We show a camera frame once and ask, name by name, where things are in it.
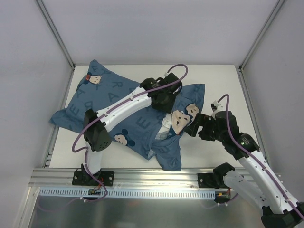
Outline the aluminium frame post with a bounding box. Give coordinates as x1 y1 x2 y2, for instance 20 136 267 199
34 0 76 70
238 0 286 72

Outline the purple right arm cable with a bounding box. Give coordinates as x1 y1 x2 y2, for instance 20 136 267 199
217 94 304 219

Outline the left aluminium frame post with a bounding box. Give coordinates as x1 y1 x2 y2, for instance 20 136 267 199
34 0 76 70

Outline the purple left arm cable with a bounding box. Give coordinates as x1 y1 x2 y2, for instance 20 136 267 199
72 63 190 154

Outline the blue cartoon print pillowcase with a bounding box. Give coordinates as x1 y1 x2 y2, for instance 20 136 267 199
49 60 205 171

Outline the right aluminium frame post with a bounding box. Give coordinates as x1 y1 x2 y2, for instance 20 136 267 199
238 0 286 72

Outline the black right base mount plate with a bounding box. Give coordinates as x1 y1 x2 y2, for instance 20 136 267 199
197 173 228 189

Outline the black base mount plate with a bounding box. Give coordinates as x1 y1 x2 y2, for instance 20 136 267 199
197 173 228 189
72 169 115 186

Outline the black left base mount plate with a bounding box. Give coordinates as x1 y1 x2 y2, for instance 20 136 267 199
72 169 115 186

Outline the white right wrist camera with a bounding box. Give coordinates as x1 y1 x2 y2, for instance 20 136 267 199
210 100 224 112

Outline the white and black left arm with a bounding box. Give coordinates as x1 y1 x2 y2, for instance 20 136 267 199
82 73 182 185

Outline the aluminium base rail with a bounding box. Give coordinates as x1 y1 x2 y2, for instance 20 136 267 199
28 168 213 190

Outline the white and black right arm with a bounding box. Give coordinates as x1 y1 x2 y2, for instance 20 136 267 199
186 111 304 228

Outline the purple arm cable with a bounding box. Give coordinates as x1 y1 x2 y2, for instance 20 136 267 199
72 63 190 154
217 94 304 219

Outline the white slotted cable duct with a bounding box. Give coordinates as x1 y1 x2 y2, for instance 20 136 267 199
39 187 216 200

